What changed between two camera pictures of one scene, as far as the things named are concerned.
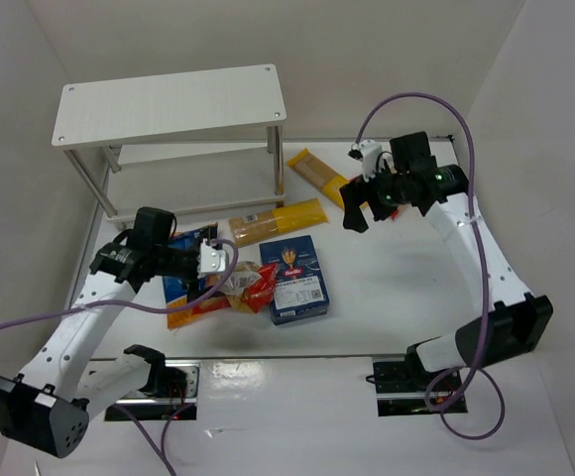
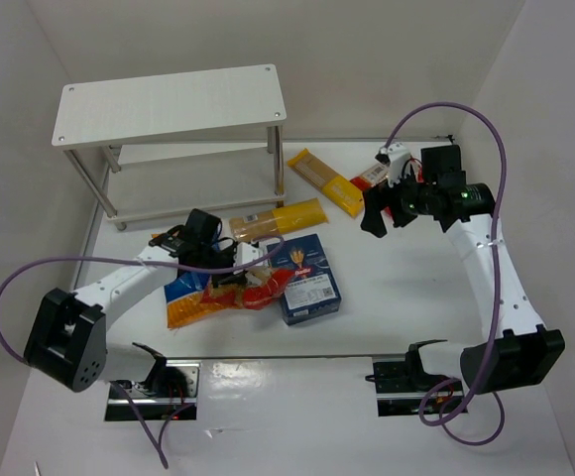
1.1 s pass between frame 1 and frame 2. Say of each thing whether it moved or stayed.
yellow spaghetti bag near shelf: stayed
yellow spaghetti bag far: stayed
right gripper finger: moved
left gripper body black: moved
